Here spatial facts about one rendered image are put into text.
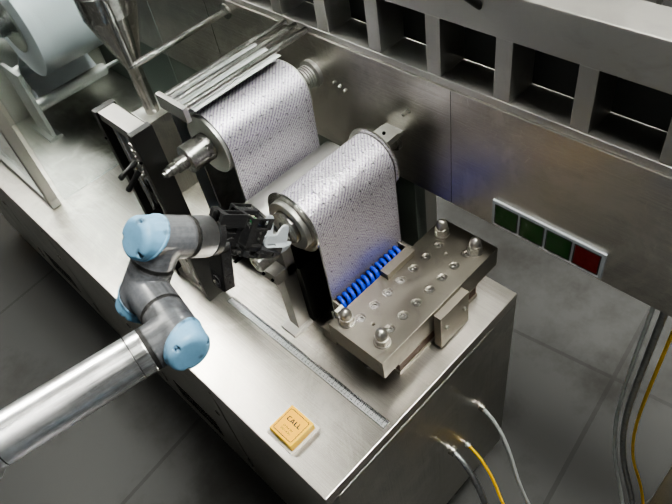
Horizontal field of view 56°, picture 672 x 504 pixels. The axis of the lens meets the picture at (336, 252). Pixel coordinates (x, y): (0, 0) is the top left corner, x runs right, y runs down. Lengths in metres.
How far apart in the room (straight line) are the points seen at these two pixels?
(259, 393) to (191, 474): 1.04
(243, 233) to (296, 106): 0.38
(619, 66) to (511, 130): 0.25
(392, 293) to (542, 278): 1.44
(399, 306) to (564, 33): 0.66
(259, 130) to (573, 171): 0.64
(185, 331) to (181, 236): 0.16
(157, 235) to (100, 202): 1.08
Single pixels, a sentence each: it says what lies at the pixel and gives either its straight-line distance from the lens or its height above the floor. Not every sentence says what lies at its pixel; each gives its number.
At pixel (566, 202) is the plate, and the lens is 1.25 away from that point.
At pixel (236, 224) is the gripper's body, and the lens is 1.16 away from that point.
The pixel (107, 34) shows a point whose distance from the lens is 1.73.
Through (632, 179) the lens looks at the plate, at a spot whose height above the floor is 1.41.
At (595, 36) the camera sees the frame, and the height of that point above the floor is 1.63.
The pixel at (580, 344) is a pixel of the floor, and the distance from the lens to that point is 2.62.
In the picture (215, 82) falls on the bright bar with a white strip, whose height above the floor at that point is 1.44.
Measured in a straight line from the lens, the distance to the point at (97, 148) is 2.17.
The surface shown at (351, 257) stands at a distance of 1.41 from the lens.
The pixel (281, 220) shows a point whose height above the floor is 1.27.
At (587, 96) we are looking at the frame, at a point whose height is 1.53.
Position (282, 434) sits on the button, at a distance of 1.41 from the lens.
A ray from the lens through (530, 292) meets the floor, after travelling 2.74.
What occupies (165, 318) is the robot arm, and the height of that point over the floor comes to 1.40.
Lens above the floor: 2.16
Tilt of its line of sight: 48 degrees down
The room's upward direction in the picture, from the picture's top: 12 degrees counter-clockwise
